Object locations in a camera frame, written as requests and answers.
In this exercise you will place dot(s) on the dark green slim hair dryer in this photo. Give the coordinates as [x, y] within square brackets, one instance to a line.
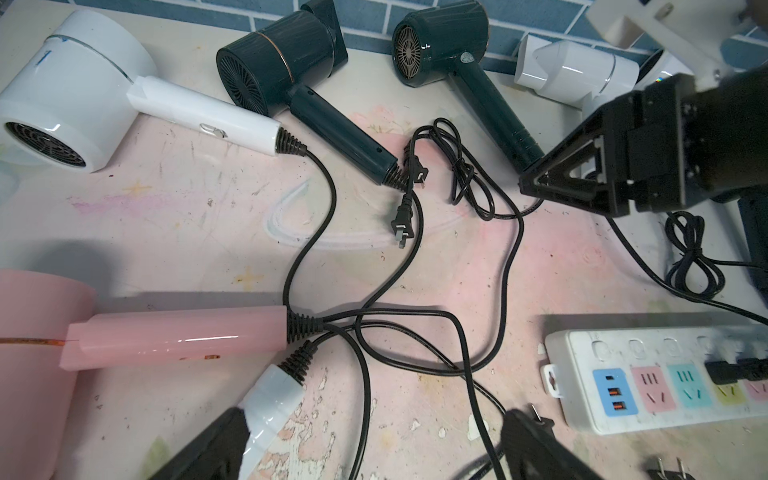
[276, 68]

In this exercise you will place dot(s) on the dark green boxy hair dryer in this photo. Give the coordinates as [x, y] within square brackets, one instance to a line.
[448, 42]

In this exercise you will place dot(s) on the pink hair dryer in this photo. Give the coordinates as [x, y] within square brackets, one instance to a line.
[50, 331]

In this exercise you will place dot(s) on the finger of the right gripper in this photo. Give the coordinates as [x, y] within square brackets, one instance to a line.
[601, 138]
[605, 199]

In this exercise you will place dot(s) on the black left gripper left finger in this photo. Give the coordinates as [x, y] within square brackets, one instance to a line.
[216, 453]

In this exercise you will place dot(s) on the dark teal round hair dryer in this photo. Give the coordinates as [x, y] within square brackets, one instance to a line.
[753, 211]

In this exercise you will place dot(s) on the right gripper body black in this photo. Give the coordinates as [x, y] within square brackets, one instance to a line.
[654, 156]

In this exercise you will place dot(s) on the white boxy hair dryer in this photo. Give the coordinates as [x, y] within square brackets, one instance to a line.
[573, 74]

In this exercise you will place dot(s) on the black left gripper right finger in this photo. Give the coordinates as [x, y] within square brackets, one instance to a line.
[532, 451]

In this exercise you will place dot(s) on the white multicolour power strip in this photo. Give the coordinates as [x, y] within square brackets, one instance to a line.
[616, 381]

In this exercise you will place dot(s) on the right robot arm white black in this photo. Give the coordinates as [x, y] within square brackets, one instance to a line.
[726, 147]

